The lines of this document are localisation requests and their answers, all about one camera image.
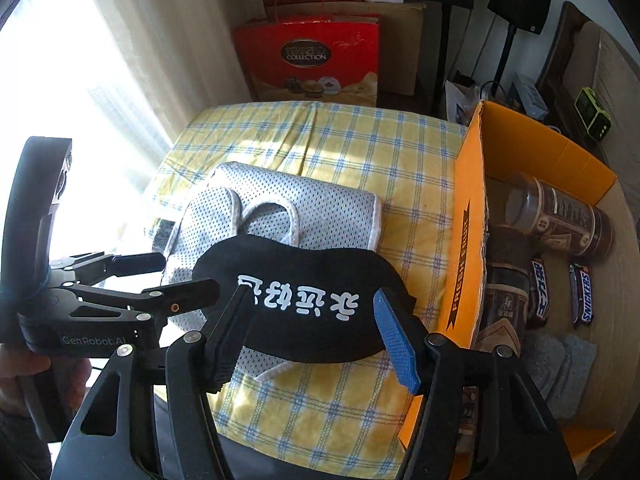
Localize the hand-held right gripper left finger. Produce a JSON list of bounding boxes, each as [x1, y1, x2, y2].
[[55, 285, 251, 480]]

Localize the grey wristband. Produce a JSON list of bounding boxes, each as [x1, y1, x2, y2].
[[542, 335, 598, 421], [520, 332, 573, 401]]

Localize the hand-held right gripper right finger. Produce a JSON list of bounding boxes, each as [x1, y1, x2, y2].
[[372, 287, 576, 480]]

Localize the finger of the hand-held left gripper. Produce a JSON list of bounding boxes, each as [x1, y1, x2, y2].
[[65, 252, 167, 286], [62, 278, 221, 333]]

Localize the crumpled plastic bag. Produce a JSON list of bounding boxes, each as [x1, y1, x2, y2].
[[445, 77, 482, 126]]

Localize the brown sofa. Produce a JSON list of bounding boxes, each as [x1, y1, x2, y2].
[[537, 1, 640, 201]]

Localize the green and black device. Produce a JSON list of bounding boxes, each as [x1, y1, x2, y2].
[[574, 87, 612, 142]]

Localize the brown lidded jar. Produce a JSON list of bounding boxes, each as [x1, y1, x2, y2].
[[505, 172, 613, 261], [472, 225, 533, 356]]

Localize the black eye mask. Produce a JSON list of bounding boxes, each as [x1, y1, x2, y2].
[[192, 236, 418, 365]]

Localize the black speaker stand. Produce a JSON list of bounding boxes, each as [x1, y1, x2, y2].
[[492, 27, 518, 101], [442, 5, 453, 111]]

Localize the person's left hand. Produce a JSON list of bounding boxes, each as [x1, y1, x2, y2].
[[0, 345, 93, 413]]

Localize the brown chocolate bar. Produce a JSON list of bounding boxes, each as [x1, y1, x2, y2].
[[529, 258, 551, 330], [569, 262, 597, 328]]

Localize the orange cardboard box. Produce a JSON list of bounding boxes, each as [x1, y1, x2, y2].
[[397, 100, 618, 480]]

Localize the white curtain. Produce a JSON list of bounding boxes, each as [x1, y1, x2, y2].
[[0, 0, 251, 261]]

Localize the small white box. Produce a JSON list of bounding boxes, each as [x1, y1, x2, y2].
[[510, 74, 548, 121]]

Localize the red chocolate gift box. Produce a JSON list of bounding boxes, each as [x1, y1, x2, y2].
[[235, 15, 381, 107]]

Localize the yellow checked tablecloth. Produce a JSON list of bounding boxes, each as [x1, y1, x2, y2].
[[147, 102, 471, 466]]

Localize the grey mesh cloth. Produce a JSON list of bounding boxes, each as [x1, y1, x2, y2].
[[165, 161, 385, 388]]

